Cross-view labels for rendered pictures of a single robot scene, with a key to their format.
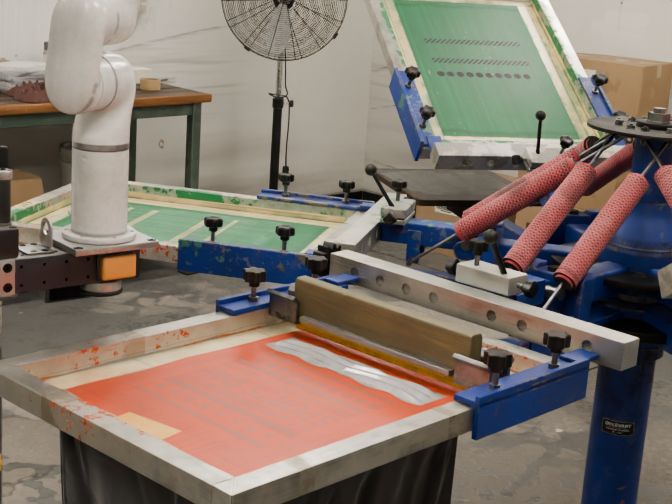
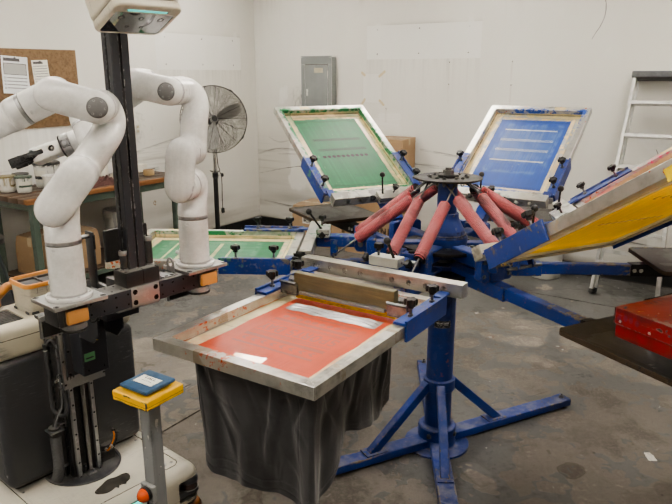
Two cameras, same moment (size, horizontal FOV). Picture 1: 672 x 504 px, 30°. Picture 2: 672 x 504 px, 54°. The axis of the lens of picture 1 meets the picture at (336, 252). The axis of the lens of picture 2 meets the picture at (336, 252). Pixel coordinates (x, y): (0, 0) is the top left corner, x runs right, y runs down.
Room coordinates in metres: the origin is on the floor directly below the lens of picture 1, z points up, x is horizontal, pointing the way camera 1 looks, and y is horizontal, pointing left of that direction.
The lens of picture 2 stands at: (-0.06, 0.32, 1.74)
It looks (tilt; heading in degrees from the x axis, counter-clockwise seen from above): 15 degrees down; 350
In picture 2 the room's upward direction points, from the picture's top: straight up
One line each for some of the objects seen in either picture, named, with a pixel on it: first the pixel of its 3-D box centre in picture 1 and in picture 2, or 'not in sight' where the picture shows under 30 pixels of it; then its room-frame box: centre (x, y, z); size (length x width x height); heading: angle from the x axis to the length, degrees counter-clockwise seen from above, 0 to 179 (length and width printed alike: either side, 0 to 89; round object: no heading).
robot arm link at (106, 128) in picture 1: (98, 100); (190, 193); (2.08, 0.41, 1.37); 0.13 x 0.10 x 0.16; 160
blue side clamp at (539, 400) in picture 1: (523, 393); (421, 316); (1.89, -0.31, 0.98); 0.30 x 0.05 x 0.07; 137
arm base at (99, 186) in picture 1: (95, 190); (191, 240); (2.10, 0.42, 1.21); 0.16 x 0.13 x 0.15; 39
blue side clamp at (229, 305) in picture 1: (283, 306); (286, 287); (2.27, 0.09, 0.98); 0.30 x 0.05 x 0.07; 137
